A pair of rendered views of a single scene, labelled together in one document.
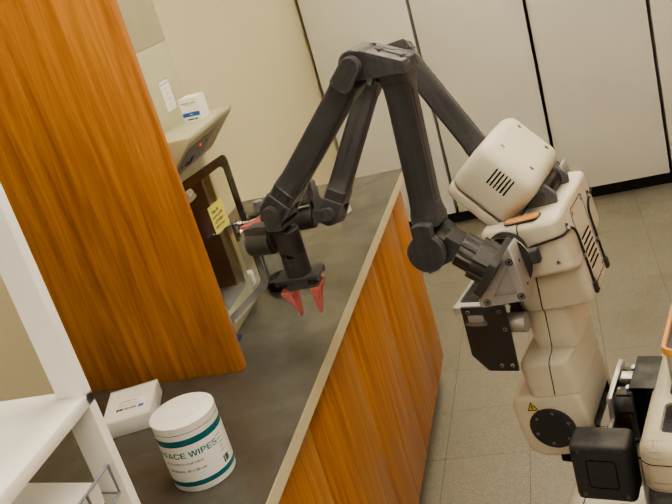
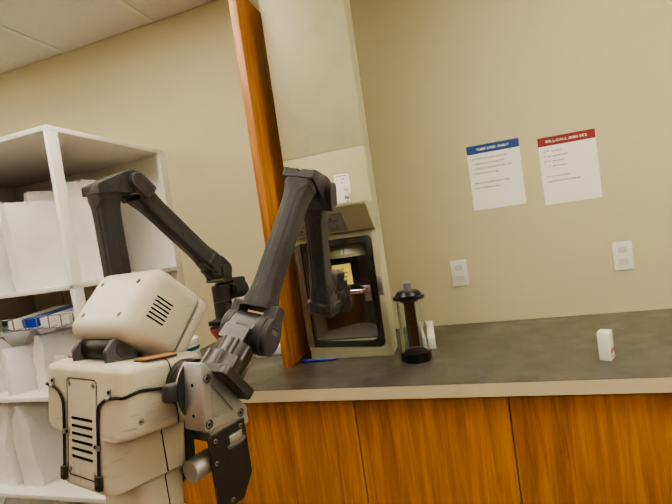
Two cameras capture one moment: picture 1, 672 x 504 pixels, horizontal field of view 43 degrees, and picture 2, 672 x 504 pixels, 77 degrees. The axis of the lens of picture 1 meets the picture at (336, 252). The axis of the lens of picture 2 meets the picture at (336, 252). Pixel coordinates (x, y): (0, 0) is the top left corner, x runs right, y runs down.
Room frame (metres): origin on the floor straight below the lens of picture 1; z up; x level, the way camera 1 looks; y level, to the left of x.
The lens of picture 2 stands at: (2.10, -1.26, 1.40)
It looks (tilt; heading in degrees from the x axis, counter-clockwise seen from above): 2 degrees down; 89
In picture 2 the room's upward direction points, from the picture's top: 8 degrees counter-clockwise
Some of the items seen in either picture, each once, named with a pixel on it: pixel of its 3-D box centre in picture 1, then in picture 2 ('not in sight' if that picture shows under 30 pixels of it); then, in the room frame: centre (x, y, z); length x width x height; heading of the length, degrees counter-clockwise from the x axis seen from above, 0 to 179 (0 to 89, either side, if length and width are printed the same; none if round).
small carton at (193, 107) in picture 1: (194, 107); (339, 195); (2.17, 0.24, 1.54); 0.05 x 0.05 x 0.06; 68
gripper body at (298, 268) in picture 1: (296, 265); (224, 312); (1.74, 0.09, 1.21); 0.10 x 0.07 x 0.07; 72
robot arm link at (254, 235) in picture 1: (268, 228); (228, 281); (1.76, 0.13, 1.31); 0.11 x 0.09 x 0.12; 58
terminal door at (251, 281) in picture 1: (221, 244); (339, 293); (2.11, 0.28, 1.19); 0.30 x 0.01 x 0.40; 153
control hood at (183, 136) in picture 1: (196, 144); (327, 220); (2.11, 0.26, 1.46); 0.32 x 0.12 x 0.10; 162
